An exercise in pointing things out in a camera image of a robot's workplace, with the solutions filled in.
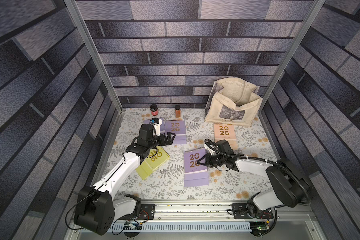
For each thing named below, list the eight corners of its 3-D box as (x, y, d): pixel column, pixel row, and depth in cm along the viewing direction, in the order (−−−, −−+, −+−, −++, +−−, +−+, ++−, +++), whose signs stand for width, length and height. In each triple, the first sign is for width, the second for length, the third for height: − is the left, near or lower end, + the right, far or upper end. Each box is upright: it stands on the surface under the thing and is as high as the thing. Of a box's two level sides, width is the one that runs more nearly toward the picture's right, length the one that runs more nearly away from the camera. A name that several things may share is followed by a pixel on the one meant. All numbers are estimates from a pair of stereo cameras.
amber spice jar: (174, 117, 115) (174, 110, 109) (175, 111, 119) (174, 104, 113) (180, 117, 115) (180, 110, 109) (180, 111, 119) (180, 104, 113)
